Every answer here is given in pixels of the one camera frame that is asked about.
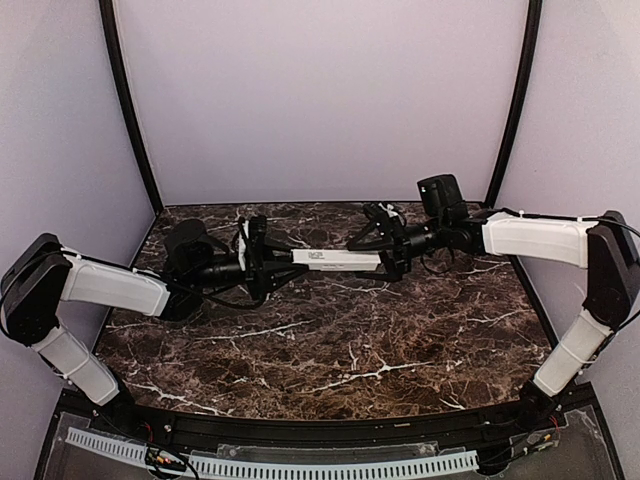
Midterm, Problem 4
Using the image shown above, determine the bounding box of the white remote control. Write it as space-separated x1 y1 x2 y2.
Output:
291 249 381 272

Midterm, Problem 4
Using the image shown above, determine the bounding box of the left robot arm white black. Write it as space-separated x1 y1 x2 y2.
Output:
1 216 310 407

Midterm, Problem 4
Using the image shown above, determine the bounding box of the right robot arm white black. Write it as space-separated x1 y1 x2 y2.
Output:
347 174 639 399

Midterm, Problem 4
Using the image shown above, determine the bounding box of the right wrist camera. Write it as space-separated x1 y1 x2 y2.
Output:
363 202 407 226

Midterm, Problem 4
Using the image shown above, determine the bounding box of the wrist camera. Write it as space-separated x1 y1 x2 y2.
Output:
238 215 267 272
363 202 407 226

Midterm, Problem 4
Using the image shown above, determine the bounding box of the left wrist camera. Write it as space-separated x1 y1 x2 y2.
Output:
238 215 267 272

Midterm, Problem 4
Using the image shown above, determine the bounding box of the right black frame post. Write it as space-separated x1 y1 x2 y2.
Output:
483 0 543 207

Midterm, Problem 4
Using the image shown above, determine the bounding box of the black frame post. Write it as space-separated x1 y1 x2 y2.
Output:
98 0 164 215
483 0 543 207

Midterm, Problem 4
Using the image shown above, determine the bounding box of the white slotted cable duct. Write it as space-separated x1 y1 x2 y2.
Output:
65 427 479 479

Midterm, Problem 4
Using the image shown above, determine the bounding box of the left black frame post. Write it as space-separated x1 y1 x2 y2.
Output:
98 0 164 215

